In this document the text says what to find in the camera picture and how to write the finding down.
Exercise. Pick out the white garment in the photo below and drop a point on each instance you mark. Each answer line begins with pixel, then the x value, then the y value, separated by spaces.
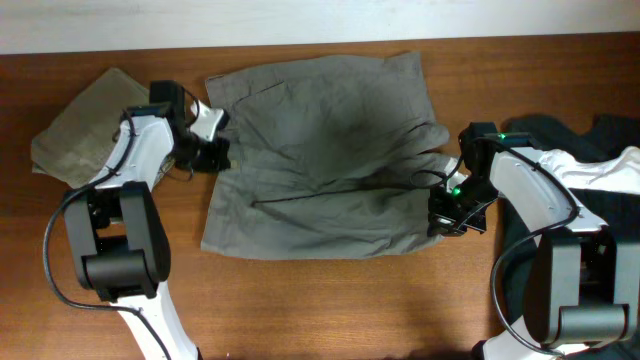
pixel 619 175

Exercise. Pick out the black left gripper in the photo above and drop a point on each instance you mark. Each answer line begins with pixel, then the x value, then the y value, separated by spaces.
pixel 212 156

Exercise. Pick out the grey-green shorts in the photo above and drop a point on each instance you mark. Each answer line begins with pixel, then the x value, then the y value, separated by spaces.
pixel 331 158

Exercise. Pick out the folded khaki shorts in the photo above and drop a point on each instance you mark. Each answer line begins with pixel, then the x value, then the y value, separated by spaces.
pixel 77 144

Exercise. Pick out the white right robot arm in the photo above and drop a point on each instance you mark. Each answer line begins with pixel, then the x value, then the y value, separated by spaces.
pixel 583 289

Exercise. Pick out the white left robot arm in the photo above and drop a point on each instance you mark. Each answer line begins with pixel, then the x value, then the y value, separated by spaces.
pixel 119 246

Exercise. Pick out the dark green garment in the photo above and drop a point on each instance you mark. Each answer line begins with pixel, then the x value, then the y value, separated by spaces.
pixel 578 196

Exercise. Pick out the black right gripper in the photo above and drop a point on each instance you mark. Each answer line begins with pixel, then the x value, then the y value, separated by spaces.
pixel 445 212

